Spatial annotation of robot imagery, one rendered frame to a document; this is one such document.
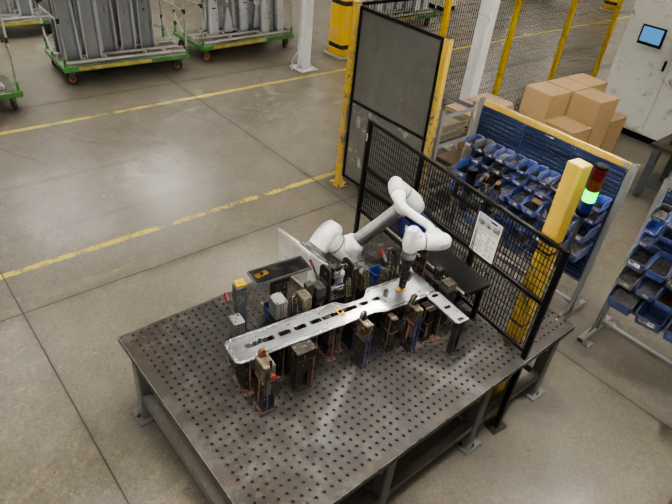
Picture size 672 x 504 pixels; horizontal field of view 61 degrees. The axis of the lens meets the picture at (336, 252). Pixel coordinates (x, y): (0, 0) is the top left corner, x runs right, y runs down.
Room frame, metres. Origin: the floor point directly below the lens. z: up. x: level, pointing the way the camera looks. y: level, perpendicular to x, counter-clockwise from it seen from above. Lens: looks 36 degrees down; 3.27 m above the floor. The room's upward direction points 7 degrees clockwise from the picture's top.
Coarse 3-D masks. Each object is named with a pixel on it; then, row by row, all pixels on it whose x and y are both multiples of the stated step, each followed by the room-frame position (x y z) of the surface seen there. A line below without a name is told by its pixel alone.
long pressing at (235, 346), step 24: (384, 288) 2.80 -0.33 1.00; (408, 288) 2.82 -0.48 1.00; (432, 288) 2.85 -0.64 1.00; (312, 312) 2.50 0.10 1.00; (360, 312) 2.55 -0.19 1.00; (240, 336) 2.23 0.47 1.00; (264, 336) 2.26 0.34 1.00; (288, 336) 2.28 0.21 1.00; (312, 336) 2.31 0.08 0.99; (240, 360) 2.06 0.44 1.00
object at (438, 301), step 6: (432, 294) 2.79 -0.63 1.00; (438, 294) 2.80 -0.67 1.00; (432, 300) 2.73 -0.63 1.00; (438, 300) 2.74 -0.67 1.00; (444, 300) 2.75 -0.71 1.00; (438, 306) 2.68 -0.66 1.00; (444, 306) 2.69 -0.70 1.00; (444, 312) 2.63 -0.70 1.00; (450, 312) 2.64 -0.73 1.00; (456, 312) 2.65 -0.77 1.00; (450, 318) 2.59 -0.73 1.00; (456, 318) 2.59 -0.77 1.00; (468, 318) 2.60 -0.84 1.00
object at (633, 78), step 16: (640, 0) 8.73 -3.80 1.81; (656, 0) 8.58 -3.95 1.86; (640, 16) 8.67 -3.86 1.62; (656, 16) 8.52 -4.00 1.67; (624, 32) 8.78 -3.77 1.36; (640, 32) 8.58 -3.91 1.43; (656, 32) 8.43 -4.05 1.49; (624, 48) 8.70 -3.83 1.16; (640, 48) 8.55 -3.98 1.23; (656, 48) 8.37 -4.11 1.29; (624, 64) 8.64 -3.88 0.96; (640, 64) 8.48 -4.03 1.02; (656, 64) 8.33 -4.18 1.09; (608, 80) 8.74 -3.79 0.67; (624, 80) 8.58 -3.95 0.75; (640, 80) 8.42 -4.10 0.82; (656, 80) 8.27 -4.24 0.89; (624, 96) 8.51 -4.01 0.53; (640, 96) 8.35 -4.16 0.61; (656, 96) 8.20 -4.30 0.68; (624, 112) 8.45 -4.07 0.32; (640, 112) 8.29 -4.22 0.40; (656, 112) 8.14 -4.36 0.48; (624, 128) 8.41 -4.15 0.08; (640, 128) 8.22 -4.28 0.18; (656, 128) 8.07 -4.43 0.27
